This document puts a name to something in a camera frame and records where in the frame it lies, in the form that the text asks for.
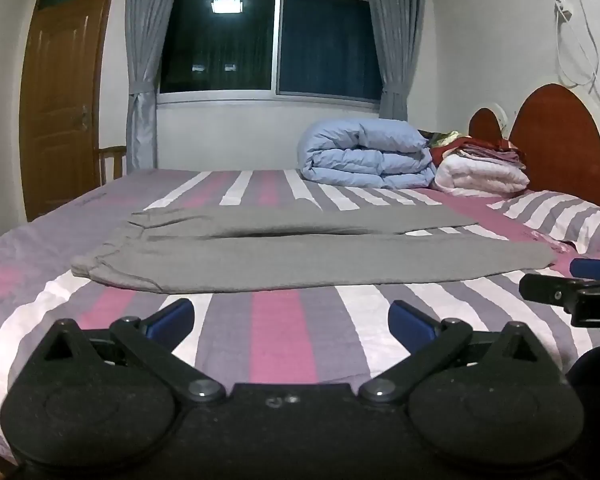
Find stack of folded clothes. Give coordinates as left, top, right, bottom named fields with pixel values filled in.
left=420, top=130, right=528, bottom=170

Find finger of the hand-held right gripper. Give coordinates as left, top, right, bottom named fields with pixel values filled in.
left=519, top=272, right=600, bottom=307
left=570, top=258, right=600, bottom=279

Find striped pillow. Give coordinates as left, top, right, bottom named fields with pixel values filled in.
left=487, top=190, right=600, bottom=266

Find folded white blanket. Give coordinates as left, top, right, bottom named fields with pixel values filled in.
left=432, top=152, right=531, bottom=196

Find folded light blue duvet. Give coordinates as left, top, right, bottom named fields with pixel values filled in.
left=298, top=120, right=437, bottom=190

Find window with white frame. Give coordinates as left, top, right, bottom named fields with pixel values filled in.
left=157, top=0, right=384, bottom=106

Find grey pants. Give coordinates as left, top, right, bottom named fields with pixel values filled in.
left=71, top=205, right=558, bottom=295

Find wooden chair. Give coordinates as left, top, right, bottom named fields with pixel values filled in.
left=96, top=144, right=129, bottom=187

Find wooden door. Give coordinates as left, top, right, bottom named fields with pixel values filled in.
left=19, top=0, right=118, bottom=223

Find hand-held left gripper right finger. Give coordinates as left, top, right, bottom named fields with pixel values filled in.
left=358, top=300, right=561, bottom=407

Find wooden headboard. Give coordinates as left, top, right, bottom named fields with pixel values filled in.
left=467, top=84, right=600, bottom=211

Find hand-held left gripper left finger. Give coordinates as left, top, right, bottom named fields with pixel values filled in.
left=27, top=298, right=227, bottom=407

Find white cable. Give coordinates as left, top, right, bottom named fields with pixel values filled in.
left=555, top=0, right=600, bottom=136

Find grey curtain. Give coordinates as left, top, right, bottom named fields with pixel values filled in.
left=125, top=0, right=183, bottom=171
left=362, top=0, right=426, bottom=122

